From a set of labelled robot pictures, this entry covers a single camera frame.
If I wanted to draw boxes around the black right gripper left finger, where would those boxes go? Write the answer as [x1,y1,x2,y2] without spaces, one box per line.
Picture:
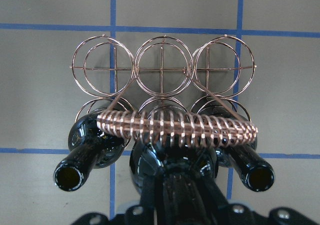
[71,204,157,225]

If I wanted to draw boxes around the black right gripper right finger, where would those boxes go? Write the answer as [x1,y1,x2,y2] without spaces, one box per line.
[199,202,320,225]

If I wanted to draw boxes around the dark glass wine bottle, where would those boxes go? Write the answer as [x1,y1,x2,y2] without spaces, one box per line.
[129,107,220,225]

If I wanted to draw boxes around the dark bottle in rack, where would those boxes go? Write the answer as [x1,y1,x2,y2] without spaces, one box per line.
[53,112,127,192]
[197,104,276,193]

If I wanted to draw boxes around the copper wire wine rack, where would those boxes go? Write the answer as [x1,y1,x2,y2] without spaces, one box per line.
[68,33,259,148]

